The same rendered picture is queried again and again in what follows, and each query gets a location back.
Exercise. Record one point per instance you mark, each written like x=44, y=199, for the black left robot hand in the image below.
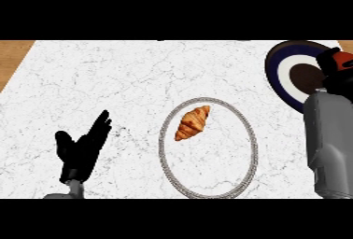
x=82, y=152

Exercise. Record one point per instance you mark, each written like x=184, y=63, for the blue white brown round plate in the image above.
x=287, y=73

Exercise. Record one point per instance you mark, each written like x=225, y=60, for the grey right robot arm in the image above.
x=332, y=143

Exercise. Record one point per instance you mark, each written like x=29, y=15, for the golden brown croissant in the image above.
x=193, y=123

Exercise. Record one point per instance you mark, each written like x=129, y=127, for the red orange bell pepper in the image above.
x=343, y=60

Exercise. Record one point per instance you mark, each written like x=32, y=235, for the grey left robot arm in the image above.
x=73, y=190

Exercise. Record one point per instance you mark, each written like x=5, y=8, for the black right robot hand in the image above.
x=339, y=82

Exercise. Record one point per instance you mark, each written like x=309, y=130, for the white oval placemat grey rim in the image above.
x=209, y=161

